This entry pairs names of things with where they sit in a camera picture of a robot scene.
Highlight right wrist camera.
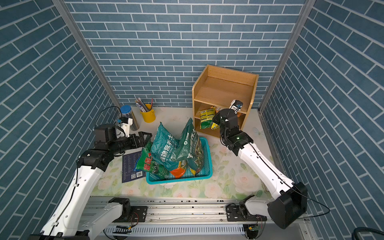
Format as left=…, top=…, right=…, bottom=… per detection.
left=230, top=100, right=243, bottom=114

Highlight yellow green fertilizer bag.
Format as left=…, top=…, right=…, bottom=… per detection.
left=199, top=108, right=216, bottom=129
left=211, top=122, right=220, bottom=130

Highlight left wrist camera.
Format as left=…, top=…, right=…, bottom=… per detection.
left=116, top=117, right=133, bottom=138

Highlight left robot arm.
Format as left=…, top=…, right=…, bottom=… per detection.
left=29, top=124, right=152, bottom=240

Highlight shiny metal cylinder blue lid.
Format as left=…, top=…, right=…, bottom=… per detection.
left=120, top=105, right=139, bottom=131

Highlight dark green soil bag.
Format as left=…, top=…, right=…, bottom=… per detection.
left=175, top=118, right=204, bottom=176

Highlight teal plastic basket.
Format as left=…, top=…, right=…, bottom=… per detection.
left=146, top=137, right=213, bottom=185

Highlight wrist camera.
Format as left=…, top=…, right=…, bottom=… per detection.
left=116, top=117, right=133, bottom=138
left=230, top=100, right=243, bottom=114

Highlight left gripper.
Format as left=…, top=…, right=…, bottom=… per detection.
left=108, top=131, right=153, bottom=155

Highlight small green red-lettered soil bag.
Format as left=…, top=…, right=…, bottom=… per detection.
left=135, top=141, right=170, bottom=180

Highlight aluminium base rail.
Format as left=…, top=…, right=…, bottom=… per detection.
left=59, top=196, right=316, bottom=240

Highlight pens in cup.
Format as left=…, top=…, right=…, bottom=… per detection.
left=135, top=98, right=154, bottom=113

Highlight yellow pen cup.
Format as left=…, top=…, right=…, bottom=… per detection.
left=141, top=104, right=156, bottom=123

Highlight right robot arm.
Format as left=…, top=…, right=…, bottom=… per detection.
left=213, top=109, right=331, bottom=229

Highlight orange white fertilizer bag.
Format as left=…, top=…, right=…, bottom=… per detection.
left=212, top=106, right=223, bottom=114

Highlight dark blue book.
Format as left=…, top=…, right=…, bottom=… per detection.
left=122, top=152, right=146, bottom=183

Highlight wooden three-tier shelf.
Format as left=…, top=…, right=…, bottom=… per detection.
left=192, top=65, right=259, bottom=138

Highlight teal and orange soil bag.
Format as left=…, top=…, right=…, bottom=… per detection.
left=151, top=123, right=188, bottom=179

